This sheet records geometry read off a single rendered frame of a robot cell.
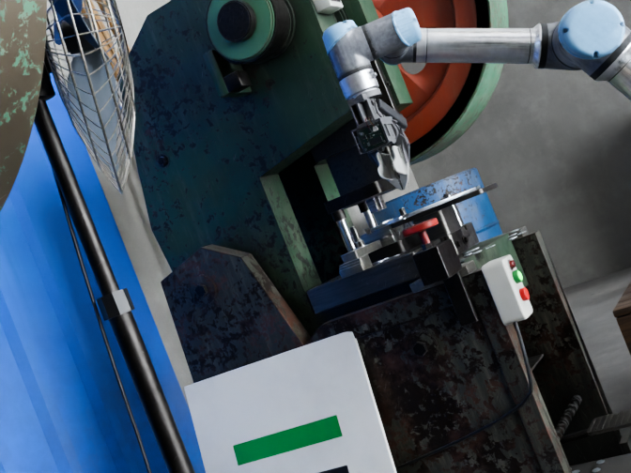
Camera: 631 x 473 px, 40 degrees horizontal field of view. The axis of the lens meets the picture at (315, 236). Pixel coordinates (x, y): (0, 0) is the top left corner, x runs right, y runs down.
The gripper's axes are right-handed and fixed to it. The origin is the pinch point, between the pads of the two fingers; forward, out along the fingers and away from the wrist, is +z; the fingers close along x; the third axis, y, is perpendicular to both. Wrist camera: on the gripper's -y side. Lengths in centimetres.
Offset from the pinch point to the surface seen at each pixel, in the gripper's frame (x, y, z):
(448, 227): -4.9, -29.0, 13.0
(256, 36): -20.2, -1.7, -42.9
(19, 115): 4, 101, -18
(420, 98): -13, -69, -23
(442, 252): 3.1, 1.2, 16.4
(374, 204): -21.6, -30.6, 0.9
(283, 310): -44.2, -8.2, 17.0
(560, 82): -30, -363, -33
